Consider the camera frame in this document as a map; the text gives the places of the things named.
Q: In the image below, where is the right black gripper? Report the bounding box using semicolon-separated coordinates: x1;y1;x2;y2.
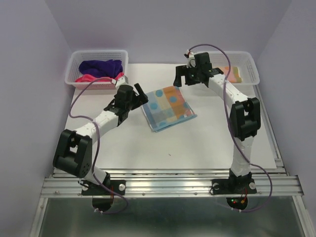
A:
172;64;200;87

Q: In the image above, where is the light blue dotted towel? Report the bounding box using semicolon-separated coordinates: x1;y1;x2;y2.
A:
142;86;197;132

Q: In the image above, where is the purple towel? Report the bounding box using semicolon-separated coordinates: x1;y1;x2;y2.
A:
79;60;123;78

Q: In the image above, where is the orange dotted towel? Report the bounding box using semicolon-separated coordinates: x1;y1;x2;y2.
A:
219;66;242;83

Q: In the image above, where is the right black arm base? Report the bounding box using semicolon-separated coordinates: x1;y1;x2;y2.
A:
210;179;257;211

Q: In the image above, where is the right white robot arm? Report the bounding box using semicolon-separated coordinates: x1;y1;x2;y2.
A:
173;51;261;193

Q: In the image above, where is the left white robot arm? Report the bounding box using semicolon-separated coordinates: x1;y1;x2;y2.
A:
53;83;148;195

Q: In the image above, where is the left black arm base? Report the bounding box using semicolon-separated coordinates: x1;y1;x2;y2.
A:
78;180;129;214

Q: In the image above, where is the pink towel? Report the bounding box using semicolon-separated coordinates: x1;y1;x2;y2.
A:
75;72;124;83

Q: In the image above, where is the right white plastic basket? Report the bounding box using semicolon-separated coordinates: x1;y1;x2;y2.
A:
208;51;260;88

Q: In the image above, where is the white plastic basket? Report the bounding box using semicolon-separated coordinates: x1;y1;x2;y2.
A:
65;49;128;89
208;51;260;88

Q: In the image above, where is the left white plastic basket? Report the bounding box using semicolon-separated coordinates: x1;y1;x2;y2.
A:
65;49;128;89

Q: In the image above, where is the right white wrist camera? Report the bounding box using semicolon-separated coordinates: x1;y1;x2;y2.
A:
184;50;196;68

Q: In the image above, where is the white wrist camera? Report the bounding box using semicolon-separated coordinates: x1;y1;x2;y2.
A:
111;76;129;89
184;50;196;68

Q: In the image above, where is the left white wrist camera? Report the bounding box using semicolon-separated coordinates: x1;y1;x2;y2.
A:
111;76;129;89

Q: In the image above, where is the aluminium mounting rail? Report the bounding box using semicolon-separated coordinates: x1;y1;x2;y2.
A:
40;168;304;198

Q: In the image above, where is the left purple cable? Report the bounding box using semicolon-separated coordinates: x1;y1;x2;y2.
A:
69;77;129;215

